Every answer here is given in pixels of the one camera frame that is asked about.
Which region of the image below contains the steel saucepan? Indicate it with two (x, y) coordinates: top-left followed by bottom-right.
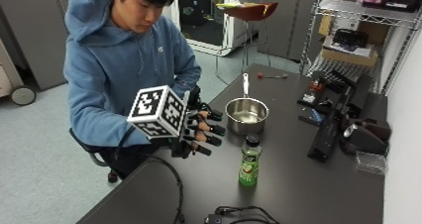
(224, 72), (270, 136)

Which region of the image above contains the white cube of black markers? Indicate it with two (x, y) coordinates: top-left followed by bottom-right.
(127, 84), (192, 140)

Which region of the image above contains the green bottle with black cap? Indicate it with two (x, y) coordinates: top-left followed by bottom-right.
(237, 134), (264, 188)

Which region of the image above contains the small black device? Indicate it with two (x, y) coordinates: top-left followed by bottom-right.
(204, 213), (227, 224)

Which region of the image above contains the the person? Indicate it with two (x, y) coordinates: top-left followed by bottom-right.
(64, 0), (204, 182)

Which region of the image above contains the small blue-black device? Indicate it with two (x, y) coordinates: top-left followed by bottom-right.
(298, 107), (328, 127)

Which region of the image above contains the white glass-door cabinet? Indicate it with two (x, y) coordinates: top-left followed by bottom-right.
(172, 0), (266, 57)

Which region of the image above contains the black tray with red part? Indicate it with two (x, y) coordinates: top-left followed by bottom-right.
(297, 74), (330, 108)

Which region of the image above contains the long black device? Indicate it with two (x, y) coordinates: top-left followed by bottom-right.
(306, 93), (352, 163)

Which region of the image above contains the brown bar stool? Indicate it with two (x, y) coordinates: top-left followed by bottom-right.
(213, 1), (281, 86)

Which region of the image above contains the yellow-green item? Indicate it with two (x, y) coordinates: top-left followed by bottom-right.
(215, 0), (257, 10)

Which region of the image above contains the grey double-door cabinet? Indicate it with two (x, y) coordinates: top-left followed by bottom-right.
(256, 0), (329, 62)

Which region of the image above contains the black box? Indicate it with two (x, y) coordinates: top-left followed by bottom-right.
(329, 69), (376, 119)

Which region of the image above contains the dark rounded device with silver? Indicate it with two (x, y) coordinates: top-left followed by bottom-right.
(340, 117), (393, 157)

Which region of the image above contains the flat cardboard box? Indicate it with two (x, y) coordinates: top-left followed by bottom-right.
(320, 35), (380, 67)

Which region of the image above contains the clear plastic box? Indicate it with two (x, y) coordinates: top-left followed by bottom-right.
(354, 150), (389, 176)

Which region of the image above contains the black pouch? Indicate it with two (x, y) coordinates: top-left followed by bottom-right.
(332, 28), (370, 53)

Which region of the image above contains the beige cart with wheel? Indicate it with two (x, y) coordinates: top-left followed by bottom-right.
(0, 39), (39, 107)

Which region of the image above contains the black glove cable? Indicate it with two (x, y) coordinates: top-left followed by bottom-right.
(111, 126), (188, 224)

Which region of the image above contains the red-handled screwdriver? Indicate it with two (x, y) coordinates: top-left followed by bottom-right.
(256, 72), (290, 80)

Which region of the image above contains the black looped cable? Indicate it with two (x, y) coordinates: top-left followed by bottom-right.
(213, 205), (281, 224)

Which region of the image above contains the metal wire shelf rack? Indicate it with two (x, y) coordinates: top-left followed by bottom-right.
(300, 0), (422, 96)

